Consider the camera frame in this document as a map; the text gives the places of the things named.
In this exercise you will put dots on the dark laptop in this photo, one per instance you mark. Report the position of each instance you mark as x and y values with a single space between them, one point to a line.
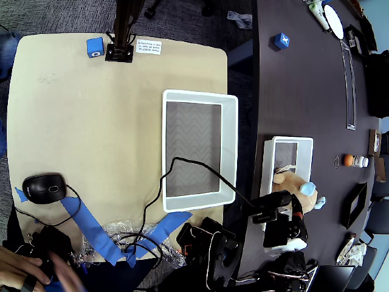
334 278

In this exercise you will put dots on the wide blue tape strip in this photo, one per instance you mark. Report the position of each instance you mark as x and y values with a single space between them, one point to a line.
170 222

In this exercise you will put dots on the blue cube with X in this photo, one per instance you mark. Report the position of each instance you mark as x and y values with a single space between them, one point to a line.
281 41

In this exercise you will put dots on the black wristwatch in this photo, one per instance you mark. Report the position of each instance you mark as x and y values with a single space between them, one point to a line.
28 284

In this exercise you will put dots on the white bottle green cap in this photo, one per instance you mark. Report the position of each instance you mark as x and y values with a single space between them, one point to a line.
319 15

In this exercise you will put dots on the orange fruit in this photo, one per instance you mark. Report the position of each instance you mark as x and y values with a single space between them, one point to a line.
348 160

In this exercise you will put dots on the snack tray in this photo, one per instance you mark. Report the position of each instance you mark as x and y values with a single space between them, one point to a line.
345 251

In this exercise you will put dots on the small blue tape piece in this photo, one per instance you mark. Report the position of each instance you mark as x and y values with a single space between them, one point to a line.
20 194

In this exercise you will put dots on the white pill bottle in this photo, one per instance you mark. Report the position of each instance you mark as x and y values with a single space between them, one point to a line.
361 161

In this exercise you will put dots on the tan plush bear blue paws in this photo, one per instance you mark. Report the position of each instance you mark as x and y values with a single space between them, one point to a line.
291 182

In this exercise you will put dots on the rubber band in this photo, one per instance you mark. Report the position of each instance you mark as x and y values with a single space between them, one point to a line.
334 161

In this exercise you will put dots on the black chair caster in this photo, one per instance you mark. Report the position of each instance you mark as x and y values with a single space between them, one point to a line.
208 10
150 12

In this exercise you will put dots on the long blue tape strip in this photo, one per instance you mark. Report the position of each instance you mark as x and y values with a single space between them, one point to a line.
91 231

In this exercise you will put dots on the black open box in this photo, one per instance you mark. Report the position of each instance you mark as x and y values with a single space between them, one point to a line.
370 33
354 39

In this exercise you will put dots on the grey office chair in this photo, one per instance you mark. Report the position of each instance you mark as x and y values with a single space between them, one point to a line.
380 219
381 190

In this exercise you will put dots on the brown cardboard box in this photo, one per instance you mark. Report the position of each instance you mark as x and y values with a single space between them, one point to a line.
372 143

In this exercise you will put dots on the white plastic bin grey liner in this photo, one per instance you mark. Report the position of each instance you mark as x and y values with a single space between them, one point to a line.
170 95
285 152

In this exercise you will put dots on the blue jeans leg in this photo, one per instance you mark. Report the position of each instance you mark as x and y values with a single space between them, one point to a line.
7 54

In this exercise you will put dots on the white round plate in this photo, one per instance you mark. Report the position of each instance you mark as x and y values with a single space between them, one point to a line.
333 19

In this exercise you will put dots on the black rectangular frame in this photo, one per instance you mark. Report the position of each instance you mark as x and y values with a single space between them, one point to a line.
346 213

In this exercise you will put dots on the idle black robot arm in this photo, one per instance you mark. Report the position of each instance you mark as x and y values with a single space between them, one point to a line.
223 252

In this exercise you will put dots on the brown cardboard flap piece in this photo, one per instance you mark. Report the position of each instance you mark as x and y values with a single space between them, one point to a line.
380 170

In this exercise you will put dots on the grey cloth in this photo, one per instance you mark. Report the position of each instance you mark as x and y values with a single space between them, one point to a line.
241 19

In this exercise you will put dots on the crumpled white paper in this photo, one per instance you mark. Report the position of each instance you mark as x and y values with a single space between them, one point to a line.
358 254

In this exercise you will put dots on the person's right hand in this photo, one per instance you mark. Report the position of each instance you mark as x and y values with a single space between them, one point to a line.
68 280

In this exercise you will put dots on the white printed paper label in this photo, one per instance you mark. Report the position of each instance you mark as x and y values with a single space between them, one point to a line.
148 47

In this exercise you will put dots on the person's left hand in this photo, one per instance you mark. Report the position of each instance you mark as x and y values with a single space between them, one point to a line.
15 263

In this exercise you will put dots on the clear crumpled plastic wrap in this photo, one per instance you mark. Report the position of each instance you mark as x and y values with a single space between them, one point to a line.
121 228

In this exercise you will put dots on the black webcam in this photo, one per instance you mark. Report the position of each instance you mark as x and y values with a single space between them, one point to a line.
270 200

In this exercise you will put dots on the black computer mouse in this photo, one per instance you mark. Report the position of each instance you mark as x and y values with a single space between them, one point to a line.
42 188

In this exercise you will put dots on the blue cube with O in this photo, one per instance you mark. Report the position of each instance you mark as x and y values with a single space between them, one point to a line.
95 45

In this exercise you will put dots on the black camera stand post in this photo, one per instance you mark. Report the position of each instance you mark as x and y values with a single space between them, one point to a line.
121 30

